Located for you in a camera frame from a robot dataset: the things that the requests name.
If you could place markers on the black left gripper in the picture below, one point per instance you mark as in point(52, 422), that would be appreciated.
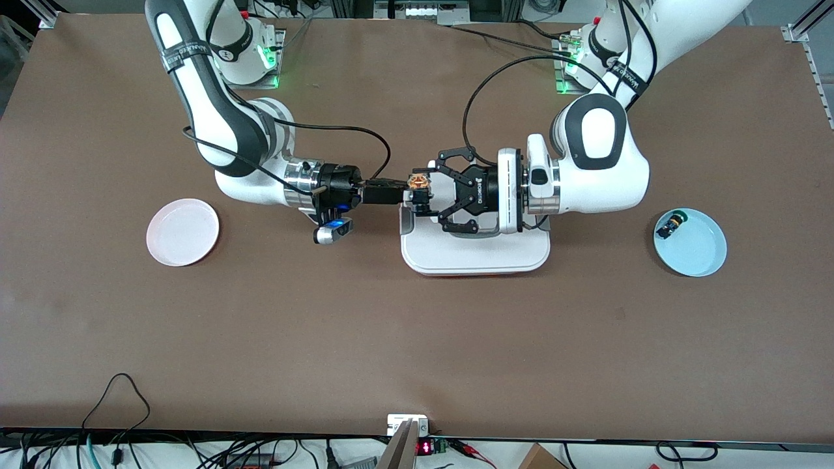
point(483, 193)

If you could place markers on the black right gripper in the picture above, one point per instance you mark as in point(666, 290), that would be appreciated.
point(340, 184)

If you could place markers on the orange push-button switch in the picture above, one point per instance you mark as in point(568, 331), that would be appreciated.
point(419, 182)

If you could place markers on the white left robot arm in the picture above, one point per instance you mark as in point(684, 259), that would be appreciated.
point(599, 182)

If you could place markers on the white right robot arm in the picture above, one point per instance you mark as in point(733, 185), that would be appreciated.
point(247, 189)

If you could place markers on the white lunch box grey latches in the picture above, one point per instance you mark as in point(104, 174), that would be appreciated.
point(475, 254)

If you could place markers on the white power strip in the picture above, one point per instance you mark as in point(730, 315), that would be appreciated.
point(423, 9)

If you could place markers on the pink round plate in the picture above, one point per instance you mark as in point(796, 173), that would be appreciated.
point(182, 232)

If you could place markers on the light blue round plate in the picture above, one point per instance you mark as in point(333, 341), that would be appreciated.
point(697, 251)

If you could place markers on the red digit display module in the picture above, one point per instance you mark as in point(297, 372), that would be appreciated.
point(425, 447)

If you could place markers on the red clip leads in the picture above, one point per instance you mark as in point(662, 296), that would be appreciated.
point(472, 451)

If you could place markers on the brown cardboard box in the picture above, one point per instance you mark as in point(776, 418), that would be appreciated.
point(541, 459)

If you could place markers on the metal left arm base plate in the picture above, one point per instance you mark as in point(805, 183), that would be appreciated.
point(561, 88)

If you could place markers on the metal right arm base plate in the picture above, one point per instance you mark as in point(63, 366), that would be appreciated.
point(273, 81)

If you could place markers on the black push-button switch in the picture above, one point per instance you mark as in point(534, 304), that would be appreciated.
point(671, 227)

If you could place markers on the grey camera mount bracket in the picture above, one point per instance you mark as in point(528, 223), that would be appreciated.
point(407, 433)

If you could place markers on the aluminium frame rail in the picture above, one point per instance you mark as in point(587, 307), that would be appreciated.
point(818, 71)
point(45, 14)

